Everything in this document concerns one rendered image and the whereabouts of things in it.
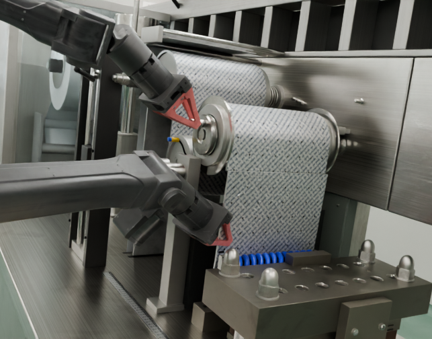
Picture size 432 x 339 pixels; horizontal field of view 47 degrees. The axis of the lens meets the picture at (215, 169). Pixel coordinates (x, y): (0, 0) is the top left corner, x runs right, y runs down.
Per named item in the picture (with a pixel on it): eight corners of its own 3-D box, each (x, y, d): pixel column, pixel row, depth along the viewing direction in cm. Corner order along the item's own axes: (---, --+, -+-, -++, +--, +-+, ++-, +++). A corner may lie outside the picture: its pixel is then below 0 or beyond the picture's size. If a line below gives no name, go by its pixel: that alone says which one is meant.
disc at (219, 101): (186, 160, 100) (200, 87, 96) (188, 160, 101) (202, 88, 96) (222, 187, 88) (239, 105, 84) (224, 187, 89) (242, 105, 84)
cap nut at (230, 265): (214, 270, 85) (218, 245, 84) (232, 269, 87) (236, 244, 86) (226, 278, 82) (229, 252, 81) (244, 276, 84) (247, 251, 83)
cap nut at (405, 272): (390, 275, 94) (394, 252, 93) (402, 274, 96) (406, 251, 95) (405, 282, 91) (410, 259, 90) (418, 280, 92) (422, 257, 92)
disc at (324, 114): (284, 164, 113) (299, 100, 109) (285, 164, 113) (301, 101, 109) (326, 188, 101) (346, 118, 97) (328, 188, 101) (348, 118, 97)
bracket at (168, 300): (144, 304, 99) (160, 152, 94) (173, 300, 102) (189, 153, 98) (154, 315, 95) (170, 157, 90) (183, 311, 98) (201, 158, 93)
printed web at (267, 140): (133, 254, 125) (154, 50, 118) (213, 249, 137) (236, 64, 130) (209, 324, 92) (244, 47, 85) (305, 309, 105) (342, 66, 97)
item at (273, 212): (213, 268, 91) (228, 170, 88) (310, 260, 103) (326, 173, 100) (214, 270, 91) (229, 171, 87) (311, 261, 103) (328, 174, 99)
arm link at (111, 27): (64, 63, 77) (80, 9, 75) (64, 47, 87) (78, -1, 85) (137, 87, 82) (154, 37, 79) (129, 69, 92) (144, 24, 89)
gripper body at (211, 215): (212, 247, 82) (187, 226, 77) (177, 226, 89) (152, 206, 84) (234, 215, 83) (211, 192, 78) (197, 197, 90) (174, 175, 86)
